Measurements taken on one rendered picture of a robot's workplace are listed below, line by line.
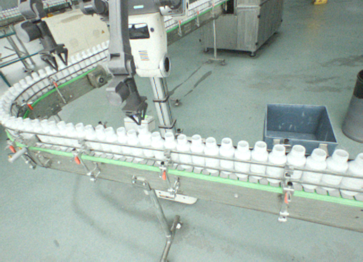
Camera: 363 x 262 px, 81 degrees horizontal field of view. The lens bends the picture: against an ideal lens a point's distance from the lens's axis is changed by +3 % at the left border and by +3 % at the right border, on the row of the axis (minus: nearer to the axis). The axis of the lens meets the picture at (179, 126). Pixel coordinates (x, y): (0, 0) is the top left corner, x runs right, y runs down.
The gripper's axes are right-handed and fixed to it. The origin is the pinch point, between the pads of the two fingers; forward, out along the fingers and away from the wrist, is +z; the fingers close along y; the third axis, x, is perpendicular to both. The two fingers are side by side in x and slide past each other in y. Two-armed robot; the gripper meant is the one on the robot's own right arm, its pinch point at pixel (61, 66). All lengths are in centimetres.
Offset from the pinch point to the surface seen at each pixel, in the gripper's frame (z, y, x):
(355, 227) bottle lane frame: 55, 21, 128
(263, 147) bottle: 24, 16, 93
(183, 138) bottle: 26, 14, 62
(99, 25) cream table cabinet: 50, -318, -224
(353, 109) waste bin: 105, -134, 178
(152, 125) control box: 33, -1, 40
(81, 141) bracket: 28.6, 20.2, 12.7
